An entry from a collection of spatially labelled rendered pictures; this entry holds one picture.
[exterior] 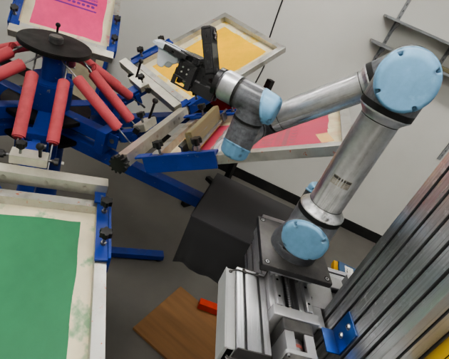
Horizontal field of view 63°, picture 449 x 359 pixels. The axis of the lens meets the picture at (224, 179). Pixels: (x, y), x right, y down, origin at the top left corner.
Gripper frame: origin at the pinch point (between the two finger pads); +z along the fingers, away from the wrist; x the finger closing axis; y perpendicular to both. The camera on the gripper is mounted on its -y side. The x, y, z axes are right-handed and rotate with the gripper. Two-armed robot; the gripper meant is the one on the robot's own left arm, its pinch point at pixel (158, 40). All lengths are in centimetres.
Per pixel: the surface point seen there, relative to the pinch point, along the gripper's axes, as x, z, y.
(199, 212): 53, -16, 66
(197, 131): 50, -1, 33
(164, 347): 66, -29, 158
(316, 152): 40, -47, 15
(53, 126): 30, 49, 54
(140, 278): 97, 11, 156
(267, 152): 39, -33, 23
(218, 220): 56, -25, 66
